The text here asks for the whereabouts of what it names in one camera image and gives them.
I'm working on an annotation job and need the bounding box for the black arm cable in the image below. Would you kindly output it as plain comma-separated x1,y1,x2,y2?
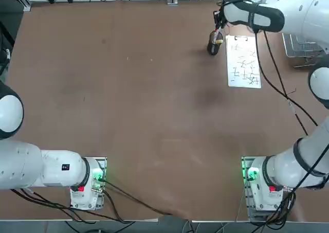
221,0,329,192

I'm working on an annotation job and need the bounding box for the white A4 paper sheet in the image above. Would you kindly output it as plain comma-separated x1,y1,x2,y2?
226,37,262,88

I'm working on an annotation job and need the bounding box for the silver mesh tray rack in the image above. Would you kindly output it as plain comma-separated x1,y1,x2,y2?
282,32,326,69

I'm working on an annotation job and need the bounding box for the white clipboard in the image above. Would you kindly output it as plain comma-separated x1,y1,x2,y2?
225,34,262,89

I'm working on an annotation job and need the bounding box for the black mesh pen holder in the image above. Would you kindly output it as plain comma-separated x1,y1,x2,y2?
207,30,225,56

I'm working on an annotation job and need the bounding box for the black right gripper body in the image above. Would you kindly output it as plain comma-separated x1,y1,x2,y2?
213,10,227,29

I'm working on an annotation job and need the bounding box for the black base cable bundle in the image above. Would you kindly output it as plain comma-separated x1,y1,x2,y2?
10,188,134,223

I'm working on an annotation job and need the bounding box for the black table cable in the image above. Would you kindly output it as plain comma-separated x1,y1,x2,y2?
104,179,176,216

